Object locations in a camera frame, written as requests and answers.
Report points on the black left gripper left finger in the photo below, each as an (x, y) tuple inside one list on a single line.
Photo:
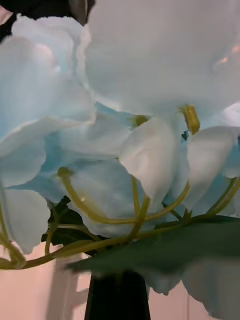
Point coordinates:
[(103, 300)]

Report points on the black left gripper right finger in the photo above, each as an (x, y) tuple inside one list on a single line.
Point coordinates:
[(132, 300)]

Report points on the pale blue artificial flower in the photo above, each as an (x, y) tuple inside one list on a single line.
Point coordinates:
[(155, 65)]

